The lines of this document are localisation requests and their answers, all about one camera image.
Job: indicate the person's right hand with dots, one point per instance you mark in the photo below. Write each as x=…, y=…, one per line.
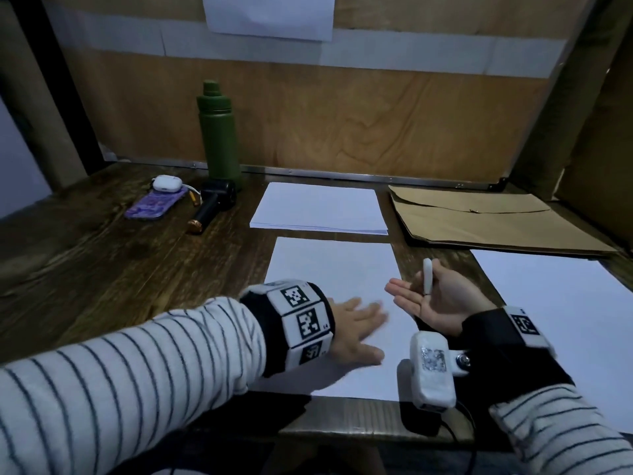
x=445, y=306

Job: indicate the person's left hand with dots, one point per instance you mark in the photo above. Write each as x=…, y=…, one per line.
x=353, y=336

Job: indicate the person's left thumb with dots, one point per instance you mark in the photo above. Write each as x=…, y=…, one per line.
x=370, y=356

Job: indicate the person's right thumb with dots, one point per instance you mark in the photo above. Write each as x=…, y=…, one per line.
x=445, y=281

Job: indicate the white pen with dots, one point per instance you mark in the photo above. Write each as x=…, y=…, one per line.
x=427, y=274

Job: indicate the person's left forearm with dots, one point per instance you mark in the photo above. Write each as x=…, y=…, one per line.
x=123, y=385

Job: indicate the person's right forearm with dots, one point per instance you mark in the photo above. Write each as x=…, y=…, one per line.
x=563, y=435

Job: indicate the brown paper envelope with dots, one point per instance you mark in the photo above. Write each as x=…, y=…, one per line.
x=484, y=222

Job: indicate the black wristband with marker tiles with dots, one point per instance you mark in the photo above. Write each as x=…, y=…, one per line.
x=514, y=336
x=296, y=321

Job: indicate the white paper sheet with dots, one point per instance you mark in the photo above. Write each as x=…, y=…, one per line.
x=326, y=272
x=563, y=311

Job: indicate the stack of white paper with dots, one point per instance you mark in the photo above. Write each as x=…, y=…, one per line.
x=319, y=207

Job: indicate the wooden backboard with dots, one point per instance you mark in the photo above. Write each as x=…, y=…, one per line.
x=371, y=118

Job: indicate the black handheld fan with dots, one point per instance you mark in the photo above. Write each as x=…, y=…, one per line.
x=212, y=200

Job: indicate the white tape strip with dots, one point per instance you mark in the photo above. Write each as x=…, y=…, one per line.
x=405, y=46

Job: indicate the purple phone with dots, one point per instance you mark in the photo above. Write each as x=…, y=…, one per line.
x=153, y=205

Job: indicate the green water bottle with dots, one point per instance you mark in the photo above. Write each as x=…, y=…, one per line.
x=218, y=138

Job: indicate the white earbud case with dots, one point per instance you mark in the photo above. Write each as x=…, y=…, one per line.
x=168, y=183

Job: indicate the white paper on backboard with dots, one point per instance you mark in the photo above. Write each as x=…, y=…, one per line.
x=269, y=14

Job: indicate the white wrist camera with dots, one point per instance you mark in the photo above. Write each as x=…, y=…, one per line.
x=432, y=370

